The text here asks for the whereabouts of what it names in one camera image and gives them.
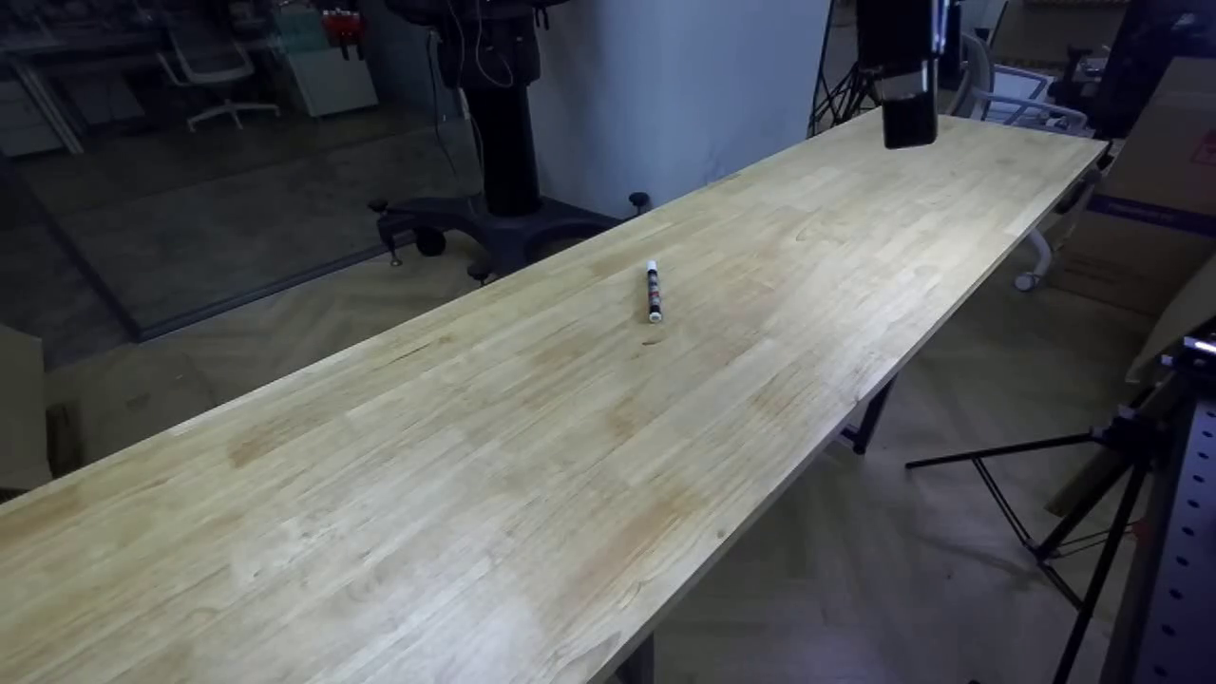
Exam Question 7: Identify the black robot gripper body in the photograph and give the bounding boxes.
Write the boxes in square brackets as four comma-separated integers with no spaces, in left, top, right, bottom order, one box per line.
[854,0,948,108]

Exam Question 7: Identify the black white marker pen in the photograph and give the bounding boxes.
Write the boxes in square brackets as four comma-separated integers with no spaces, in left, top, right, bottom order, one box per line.
[638,256,669,326]

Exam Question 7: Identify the thin black light stand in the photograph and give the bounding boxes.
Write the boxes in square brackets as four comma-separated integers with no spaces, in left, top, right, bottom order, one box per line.
[807,54,881,137]

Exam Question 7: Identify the white swivel chair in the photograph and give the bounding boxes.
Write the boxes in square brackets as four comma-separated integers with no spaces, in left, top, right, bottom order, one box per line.
[948,0,1094,298]

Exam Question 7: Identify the brown cardboard box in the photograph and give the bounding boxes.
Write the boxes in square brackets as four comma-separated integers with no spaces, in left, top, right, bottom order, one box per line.
[1048,54,1216,318]

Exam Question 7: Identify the black table leg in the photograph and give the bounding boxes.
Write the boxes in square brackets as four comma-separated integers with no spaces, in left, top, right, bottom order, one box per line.
[842,378,901,455]

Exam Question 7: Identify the grey perforated metal panel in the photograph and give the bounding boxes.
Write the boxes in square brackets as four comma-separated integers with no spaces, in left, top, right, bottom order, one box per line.
[1130,396,1216,684]

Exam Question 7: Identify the small red object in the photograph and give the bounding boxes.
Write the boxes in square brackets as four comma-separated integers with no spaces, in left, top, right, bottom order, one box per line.
[320,3,368,54]

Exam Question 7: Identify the white low cabinet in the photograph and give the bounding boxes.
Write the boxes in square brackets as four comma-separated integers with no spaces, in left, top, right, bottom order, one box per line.
[269,35,382,121]

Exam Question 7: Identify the white office chair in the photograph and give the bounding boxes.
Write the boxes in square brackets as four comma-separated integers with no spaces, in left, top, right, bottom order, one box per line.
[151,25,285,137]

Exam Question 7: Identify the black wheeled pedestal stand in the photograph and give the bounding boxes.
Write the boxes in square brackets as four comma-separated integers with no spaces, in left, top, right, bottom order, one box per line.
[368,0,659,285]

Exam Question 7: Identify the black camera tripod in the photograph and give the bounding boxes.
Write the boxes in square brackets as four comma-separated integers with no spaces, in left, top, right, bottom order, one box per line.
[905,318,1216,684]

